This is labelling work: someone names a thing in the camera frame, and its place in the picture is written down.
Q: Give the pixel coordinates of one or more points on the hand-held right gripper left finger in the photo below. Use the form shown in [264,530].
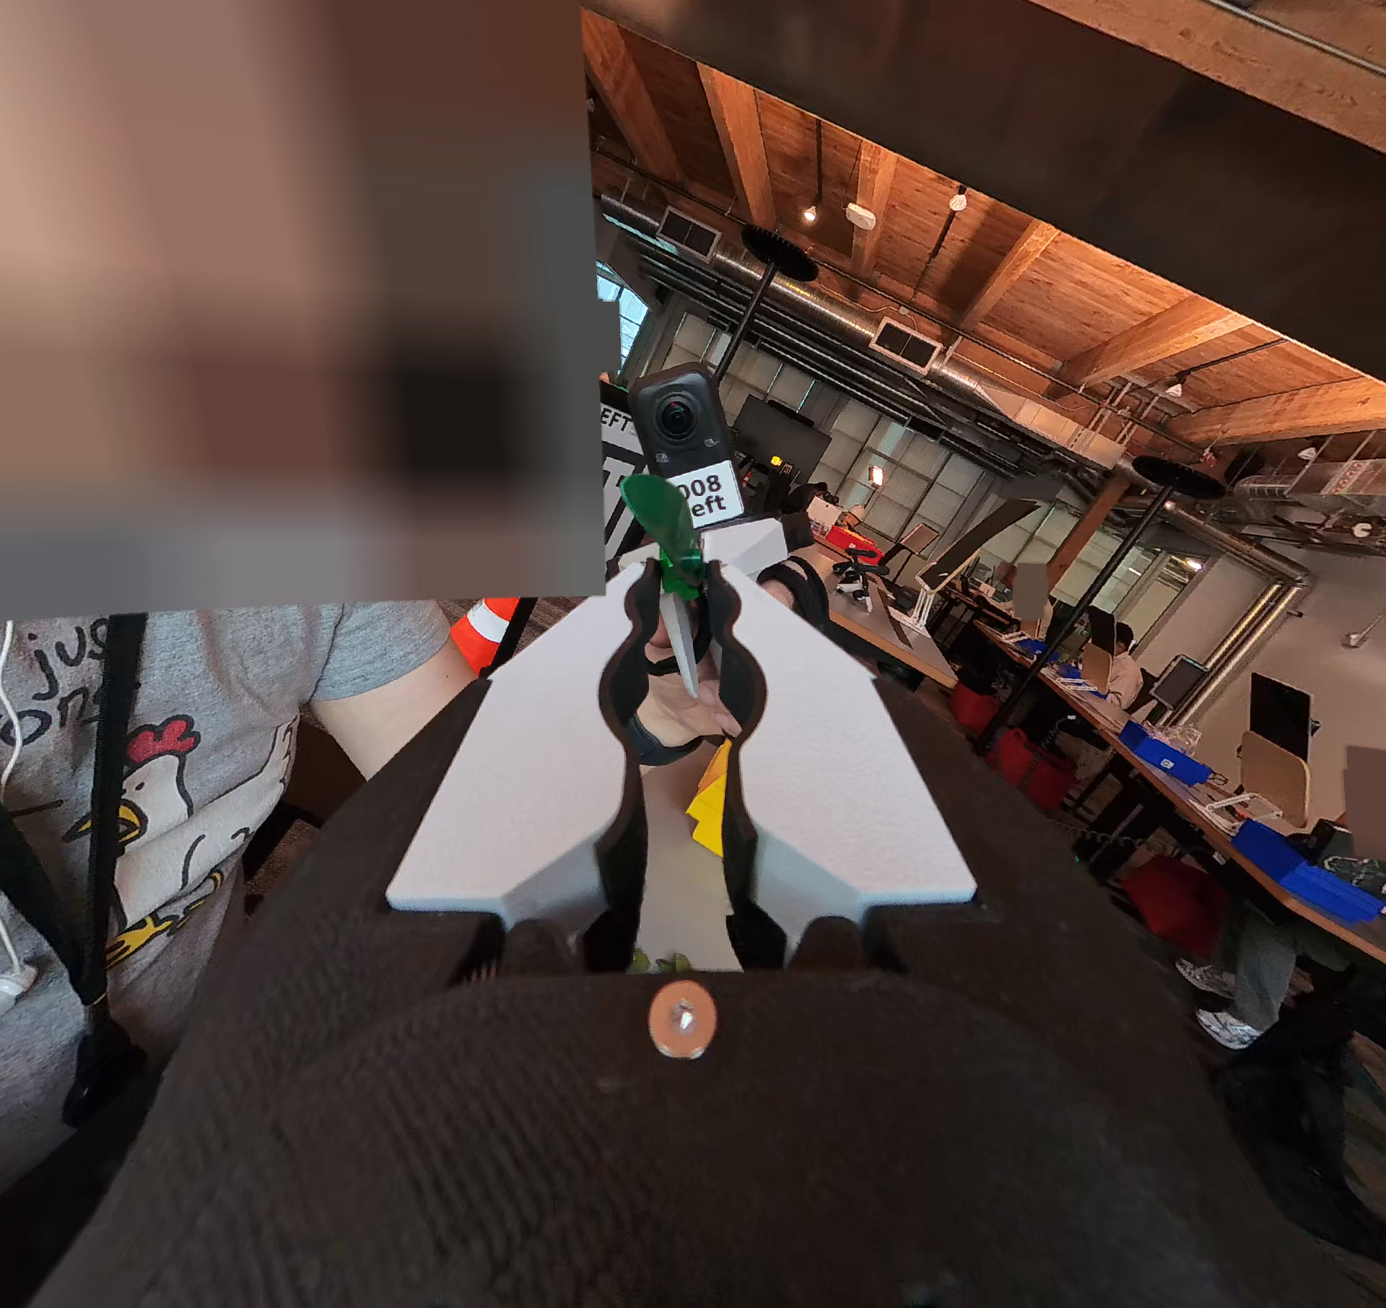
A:
[510,789]

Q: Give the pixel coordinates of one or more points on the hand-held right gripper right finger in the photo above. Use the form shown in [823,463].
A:
[856,789]

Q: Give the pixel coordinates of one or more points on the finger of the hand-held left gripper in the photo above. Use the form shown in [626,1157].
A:
[748,545]
[684,649]

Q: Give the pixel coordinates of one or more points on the dark green brick leaf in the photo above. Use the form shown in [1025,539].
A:
[660,518]

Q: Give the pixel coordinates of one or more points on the framed marker sign stand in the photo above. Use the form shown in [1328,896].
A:
[618,497]

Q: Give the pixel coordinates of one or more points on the idle black white gripper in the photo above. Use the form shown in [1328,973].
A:
[861,572]

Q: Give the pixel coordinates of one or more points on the red bag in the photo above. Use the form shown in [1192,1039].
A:
[975,708]
[1034,772]
[1176,908]

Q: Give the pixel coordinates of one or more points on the yellow plastic bin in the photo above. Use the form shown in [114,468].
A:
[710,805]

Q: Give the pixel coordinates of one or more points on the orange traffic cone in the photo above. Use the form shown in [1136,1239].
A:
[486,632]

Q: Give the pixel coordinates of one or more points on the wooden background table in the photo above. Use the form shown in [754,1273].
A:
[898,632]

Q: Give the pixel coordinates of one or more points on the white phone stand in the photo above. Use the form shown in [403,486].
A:
[975,545]

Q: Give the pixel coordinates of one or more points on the pile of green brick pieces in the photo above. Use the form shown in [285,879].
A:
[660,962]

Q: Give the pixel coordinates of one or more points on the blue bin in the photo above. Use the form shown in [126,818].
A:
[1299,875]
[1165,751]

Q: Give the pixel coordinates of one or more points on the black desk monitor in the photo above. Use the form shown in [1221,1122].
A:
[1180,683]

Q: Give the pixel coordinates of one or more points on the black tablet on stand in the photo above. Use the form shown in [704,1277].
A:
[1278,724]

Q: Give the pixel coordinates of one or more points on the silver air duct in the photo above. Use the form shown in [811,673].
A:
[823,307]

